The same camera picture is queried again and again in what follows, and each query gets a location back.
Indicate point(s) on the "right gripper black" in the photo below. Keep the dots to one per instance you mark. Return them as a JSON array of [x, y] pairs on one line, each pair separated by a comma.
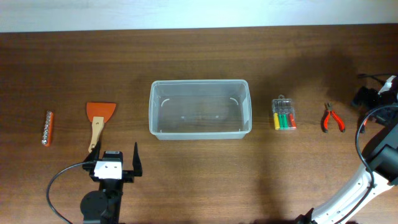
[[365, 101]]

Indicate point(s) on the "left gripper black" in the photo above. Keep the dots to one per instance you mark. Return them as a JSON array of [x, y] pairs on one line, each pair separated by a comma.
[[129, 176]]

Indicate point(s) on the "small red-handled pliers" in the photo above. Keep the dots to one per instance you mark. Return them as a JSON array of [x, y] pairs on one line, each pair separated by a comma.
[[330, 113]]

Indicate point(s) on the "clear screwdriver set case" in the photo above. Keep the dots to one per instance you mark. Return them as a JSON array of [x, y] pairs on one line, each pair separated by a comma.
[[283, 112]]

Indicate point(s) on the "orange-black long nose pliers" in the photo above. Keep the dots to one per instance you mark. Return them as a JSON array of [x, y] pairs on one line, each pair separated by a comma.
[[362, 120]]

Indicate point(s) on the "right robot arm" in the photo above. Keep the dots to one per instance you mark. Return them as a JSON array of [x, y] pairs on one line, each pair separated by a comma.
[[376, 174]]

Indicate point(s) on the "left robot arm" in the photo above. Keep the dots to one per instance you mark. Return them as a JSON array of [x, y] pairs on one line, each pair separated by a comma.
[[103, 206]]

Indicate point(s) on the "clear plastic container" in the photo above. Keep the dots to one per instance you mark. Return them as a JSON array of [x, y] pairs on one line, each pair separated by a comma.
[[200, 109]]

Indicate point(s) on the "orange socket bit holder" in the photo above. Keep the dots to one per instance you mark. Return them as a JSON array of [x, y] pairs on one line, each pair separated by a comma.
[[48, 129]]

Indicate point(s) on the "orange scraper wooden handle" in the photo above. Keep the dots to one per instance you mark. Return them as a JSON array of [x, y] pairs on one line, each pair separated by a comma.
[[98, 114]]

